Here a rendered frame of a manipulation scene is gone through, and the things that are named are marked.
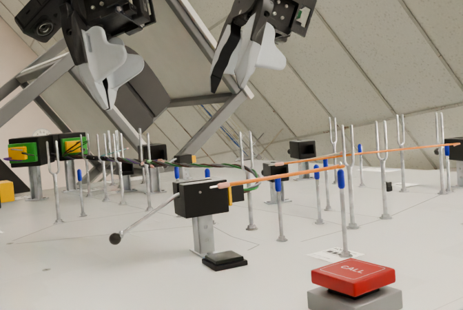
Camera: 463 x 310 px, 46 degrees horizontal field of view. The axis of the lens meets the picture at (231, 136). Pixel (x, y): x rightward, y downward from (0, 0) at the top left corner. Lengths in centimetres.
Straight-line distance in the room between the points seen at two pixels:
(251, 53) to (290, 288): 27
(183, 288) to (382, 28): 300
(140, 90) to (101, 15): 111
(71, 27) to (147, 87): 113
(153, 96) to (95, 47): 113
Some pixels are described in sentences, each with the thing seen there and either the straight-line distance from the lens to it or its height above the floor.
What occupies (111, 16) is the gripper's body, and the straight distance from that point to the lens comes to 63.
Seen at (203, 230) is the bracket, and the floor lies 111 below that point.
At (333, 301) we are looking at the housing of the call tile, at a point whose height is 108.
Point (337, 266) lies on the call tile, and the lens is 48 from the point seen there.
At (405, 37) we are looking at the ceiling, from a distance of 342.
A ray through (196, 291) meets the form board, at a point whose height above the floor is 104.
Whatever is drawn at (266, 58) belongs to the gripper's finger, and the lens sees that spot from 65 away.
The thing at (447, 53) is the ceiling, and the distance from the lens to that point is 336.
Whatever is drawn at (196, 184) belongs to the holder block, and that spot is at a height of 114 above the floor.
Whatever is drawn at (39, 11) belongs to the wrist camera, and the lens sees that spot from 69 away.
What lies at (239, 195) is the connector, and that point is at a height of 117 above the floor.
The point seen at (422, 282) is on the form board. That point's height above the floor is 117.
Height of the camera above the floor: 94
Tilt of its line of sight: 25 degrees up
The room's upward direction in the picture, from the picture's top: 42 degrees clockwise
